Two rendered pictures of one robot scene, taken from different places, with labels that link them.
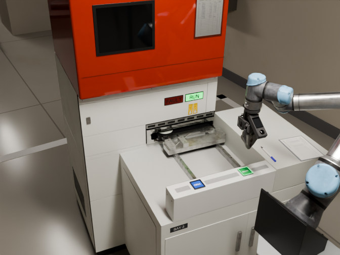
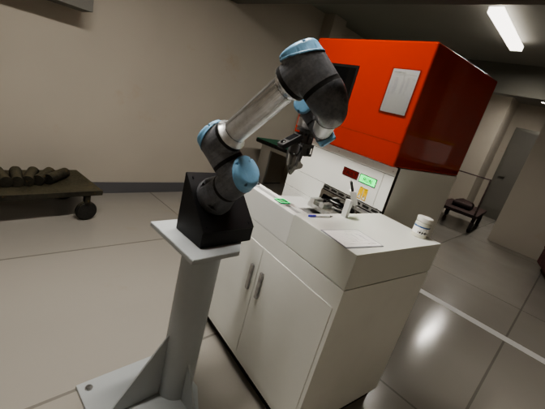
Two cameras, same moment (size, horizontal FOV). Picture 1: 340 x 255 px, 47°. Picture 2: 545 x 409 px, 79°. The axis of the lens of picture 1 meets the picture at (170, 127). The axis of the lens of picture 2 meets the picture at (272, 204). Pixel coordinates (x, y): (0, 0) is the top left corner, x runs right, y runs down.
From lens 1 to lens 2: 2.19 m
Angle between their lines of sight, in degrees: 67
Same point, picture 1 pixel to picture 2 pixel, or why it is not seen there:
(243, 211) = (261, 240)
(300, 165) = (317, 233)
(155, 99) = (338, 163)
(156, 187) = not seen: hidden behind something
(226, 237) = (245, 258)
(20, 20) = (503, 233)
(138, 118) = (322, 173)
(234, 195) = (259, 210)
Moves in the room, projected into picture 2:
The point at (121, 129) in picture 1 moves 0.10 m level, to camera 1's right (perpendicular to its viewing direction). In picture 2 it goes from (309, 175) to (314, 180)
